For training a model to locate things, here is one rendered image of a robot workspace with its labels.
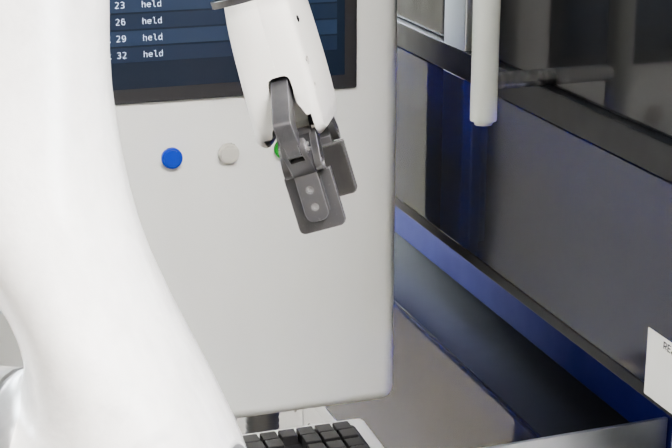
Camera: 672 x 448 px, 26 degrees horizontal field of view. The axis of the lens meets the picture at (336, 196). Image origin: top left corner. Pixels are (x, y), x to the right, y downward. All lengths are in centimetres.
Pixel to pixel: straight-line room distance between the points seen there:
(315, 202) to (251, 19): 13
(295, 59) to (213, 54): 53
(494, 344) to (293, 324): 24
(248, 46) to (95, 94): 42
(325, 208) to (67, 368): 47
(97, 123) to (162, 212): 98
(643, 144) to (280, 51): 38
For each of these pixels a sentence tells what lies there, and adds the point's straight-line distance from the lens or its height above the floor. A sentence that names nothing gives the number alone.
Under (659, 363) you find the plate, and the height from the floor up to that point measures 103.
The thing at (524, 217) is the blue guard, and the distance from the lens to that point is 143.
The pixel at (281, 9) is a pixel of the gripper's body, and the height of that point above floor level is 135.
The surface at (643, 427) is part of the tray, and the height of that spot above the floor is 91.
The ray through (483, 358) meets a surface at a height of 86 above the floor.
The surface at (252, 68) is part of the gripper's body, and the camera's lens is 96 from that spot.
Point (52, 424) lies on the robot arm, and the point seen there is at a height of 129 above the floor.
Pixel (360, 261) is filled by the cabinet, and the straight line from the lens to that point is 160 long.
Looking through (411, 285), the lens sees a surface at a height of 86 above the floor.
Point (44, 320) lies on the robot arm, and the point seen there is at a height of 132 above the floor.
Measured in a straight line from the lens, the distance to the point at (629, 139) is 124.
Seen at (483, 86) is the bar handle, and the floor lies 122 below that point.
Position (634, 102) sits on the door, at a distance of 125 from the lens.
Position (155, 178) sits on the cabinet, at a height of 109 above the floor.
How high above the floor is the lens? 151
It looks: 17 degrees down
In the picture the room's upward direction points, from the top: straight up
